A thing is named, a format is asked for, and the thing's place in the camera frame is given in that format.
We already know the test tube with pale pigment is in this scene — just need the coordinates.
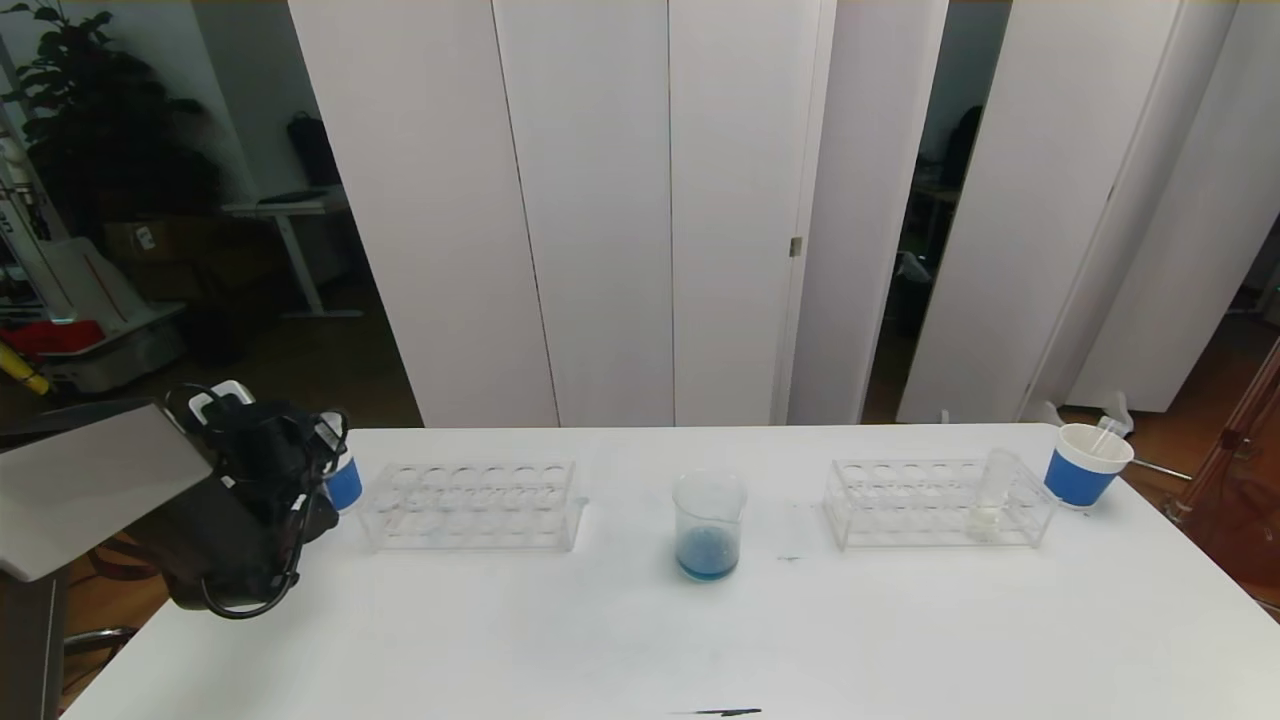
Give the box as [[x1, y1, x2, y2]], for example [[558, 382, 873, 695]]
[[965, 447, 1023, 541]]

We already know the clear glass beaker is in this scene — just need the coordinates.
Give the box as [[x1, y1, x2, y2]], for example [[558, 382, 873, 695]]
[[672, 470, 748, 583]]

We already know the clear acrylic test tube rack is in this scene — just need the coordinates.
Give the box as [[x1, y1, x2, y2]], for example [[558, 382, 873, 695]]
[[360, 460, 589, 553], [822, 458, 1058, 549]]

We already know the blue white paper cup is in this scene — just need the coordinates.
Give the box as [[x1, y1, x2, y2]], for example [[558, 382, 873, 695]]
[[322, 455, 365, 514], [1042, 423, 1134, 509]]

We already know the white standing desk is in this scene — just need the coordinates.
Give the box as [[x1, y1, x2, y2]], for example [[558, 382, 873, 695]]
[[222, 190, 366, 321]]

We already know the black backpack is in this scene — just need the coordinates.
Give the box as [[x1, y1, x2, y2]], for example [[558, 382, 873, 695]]
[[288, 113, 343, 191]]

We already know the white partition foot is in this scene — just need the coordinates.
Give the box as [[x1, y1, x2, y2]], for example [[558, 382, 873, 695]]
[[1020, 393, 1136, 436]]

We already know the brown cardboard box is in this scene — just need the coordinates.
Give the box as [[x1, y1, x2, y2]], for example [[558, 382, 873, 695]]
[[105, 220, 201, 301]]

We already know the white grey machine base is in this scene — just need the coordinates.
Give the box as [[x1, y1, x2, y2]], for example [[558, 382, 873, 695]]
[[0, 100, 191, 396]]

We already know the dark green potted plant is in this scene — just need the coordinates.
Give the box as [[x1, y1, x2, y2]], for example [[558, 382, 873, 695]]
[[0, 0, 226, 241]]

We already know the metal chair leg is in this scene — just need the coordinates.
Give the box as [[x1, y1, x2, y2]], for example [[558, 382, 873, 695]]
[[62, 627, 139, 661]]

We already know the yellow black tool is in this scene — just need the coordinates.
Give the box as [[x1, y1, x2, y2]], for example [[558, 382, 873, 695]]
[[0, 343, 53, 398]]

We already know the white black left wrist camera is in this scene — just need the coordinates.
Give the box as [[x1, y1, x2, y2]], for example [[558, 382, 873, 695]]
[[188, 380, 257, 426]]

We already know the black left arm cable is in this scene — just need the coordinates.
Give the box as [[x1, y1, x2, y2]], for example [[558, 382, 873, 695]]
[[165, 385, 346, 621]]

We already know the brown frame stand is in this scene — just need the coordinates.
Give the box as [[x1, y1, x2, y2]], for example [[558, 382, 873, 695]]
[[1165, 335, 1280, 611]]

